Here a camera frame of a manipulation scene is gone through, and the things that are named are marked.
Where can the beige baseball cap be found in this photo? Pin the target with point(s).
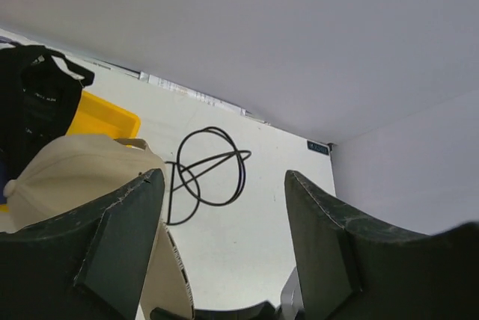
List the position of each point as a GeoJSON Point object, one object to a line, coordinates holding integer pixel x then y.
{"type": "Point", "coordinates": [73, 170]}

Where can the blue table label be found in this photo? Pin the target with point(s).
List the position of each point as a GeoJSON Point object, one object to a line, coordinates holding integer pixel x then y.
{"type": "Point", "coordinates": [318, 148]}

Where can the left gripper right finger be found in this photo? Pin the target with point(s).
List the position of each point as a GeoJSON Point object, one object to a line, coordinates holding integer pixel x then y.
{"type": "Point", "coordinates": [352, 265]}

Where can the black baseball cap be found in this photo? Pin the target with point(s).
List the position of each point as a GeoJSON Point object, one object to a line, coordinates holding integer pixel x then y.
{"type": "Point", "coordinates": [43, 69]}

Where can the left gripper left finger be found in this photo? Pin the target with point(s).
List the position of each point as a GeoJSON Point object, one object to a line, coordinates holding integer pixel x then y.
{"type": "Point", "coordinates": [88, 263]}

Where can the yellow plastic tray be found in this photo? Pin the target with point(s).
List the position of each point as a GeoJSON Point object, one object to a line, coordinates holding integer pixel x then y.
{"type": "Point", "coordinates": [105, 118]}

